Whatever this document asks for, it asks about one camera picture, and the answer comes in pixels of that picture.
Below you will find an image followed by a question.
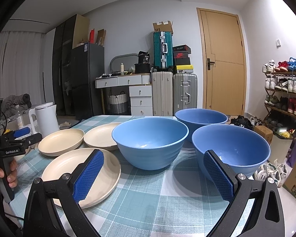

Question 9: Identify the cream plate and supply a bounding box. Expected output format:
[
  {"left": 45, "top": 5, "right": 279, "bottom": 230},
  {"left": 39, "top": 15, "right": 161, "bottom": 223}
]
[
  {"left": 84, "top": 122, "right": 120, "bottom": 151},
  {"left": 38, "top": 128, "right": 85, "bottom": 157},
  {"left": 41, "top": 148, "right": 121, "bottom": 209}
]

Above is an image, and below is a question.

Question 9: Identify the cream plate front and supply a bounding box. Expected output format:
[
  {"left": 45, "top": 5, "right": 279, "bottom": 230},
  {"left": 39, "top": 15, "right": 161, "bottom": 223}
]
[{"left": 41, "top": 148, "right": 121, "bottom": 209}]

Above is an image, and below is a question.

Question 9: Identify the blue bowl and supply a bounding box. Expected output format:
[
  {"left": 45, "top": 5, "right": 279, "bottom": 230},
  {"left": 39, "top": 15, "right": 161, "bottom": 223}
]
[
  {"left": 112, "top": 117, "right": 189, "bottom": 171},
  {"left": 175, "top": 109, "right": 228, "bottom": 142},
  {"left": 191, "top": 124, "right": 271, "bottom": 180}
]

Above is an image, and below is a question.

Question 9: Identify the blue bowl back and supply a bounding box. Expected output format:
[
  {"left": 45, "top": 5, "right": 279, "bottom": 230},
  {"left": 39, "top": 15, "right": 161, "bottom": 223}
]
[{"left": 175, "top": 109, "right": 228, "bottom": 142}]

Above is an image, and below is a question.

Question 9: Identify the person's left hand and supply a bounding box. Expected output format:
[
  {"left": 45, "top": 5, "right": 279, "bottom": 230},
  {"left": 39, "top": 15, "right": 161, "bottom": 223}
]
[{"left": 0, "top": 158, "right": 19, "bottom": 189}]

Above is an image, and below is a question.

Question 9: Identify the white electric kettle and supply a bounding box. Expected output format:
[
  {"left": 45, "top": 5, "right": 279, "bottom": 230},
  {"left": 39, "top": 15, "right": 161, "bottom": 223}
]
[{"left": 29, "top": 102, "right": 60, "bottom": 137}]

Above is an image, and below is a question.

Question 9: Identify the white trash bin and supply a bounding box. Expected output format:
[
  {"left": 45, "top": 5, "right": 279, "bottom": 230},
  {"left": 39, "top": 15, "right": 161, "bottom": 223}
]
[{"left": 268, "top": 134, "right": 293, "bottom": 163}]

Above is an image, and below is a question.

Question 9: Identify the small brown cardboard box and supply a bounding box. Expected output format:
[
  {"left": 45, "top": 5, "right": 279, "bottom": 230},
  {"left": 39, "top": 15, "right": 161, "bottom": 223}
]
[{"left": 254, "top": 125, "right": 273, "bottom": 144}]

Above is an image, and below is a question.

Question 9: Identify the teal checked tablecloth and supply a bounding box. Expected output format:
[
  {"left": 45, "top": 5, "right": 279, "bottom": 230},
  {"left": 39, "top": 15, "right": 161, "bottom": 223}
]
[{"left": 9, "top": 114, "right": 256, "bottom": 237}]

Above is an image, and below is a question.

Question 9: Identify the woven laundry basket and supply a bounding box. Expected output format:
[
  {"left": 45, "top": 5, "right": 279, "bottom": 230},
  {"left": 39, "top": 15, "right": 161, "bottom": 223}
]
[{"left": 108, "top": 91, "right": 128, "bottom": 115}]

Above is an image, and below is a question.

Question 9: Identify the black refrigerator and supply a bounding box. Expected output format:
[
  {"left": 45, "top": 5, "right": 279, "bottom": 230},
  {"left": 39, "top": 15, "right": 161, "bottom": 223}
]
[{"left": 70, "top": 42, "right": 105, "bottom": 120}]

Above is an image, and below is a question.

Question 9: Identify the white drawer desk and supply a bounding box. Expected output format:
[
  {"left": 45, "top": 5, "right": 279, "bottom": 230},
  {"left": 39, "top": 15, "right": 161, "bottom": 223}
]
[{"left": 95, "top": 73, "right": 153, "bottom": 116}]

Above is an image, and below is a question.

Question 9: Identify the wooden shoe rack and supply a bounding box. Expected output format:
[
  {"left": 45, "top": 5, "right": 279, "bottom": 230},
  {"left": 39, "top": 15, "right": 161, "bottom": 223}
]
[{"left": 263, "top": 71, "right": 296, "bottom": 135}]

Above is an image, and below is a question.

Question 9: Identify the oval mirror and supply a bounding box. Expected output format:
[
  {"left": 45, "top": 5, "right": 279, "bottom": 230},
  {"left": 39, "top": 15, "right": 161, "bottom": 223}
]
[{"left": 110, "top": 54, "right": 138, "bottom": 73}]

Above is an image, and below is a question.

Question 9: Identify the beige suitcase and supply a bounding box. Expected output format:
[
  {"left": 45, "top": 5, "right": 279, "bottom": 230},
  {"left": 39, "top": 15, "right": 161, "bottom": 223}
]
[{"left": 152, "top": 72, "right": 173, "bottom": 116}]

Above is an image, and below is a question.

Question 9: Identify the silver suitcase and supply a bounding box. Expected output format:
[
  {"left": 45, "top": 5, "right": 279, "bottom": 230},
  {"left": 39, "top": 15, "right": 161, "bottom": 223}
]
[{"left": 173, "top": 73, "right": 198, "bottom": 114}]

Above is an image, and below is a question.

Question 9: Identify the teal suitcase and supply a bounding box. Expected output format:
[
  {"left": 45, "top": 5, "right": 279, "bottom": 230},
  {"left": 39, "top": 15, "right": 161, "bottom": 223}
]
[{"left": 153, "top": 31, "right": 174, "bottom": 72}]

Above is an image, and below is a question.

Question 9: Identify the wooden door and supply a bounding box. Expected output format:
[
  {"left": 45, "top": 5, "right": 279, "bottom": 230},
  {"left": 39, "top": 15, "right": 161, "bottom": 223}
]
[{"left": 197, "top": 8, "right": 247, "bottom": 116}]

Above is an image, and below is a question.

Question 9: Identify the stack of shoe boxes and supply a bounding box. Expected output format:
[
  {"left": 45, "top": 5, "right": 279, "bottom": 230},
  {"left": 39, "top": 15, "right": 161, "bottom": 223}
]
[{"left": 173, "top": 44, "right": 194, "bottom": 73}]

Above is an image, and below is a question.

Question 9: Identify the cardboard box on suitcase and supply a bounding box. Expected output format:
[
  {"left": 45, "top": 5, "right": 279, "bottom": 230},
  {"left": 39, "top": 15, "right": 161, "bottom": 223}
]
[{"left": 153, "top": 20, "right": 173, "bottom": 35}]

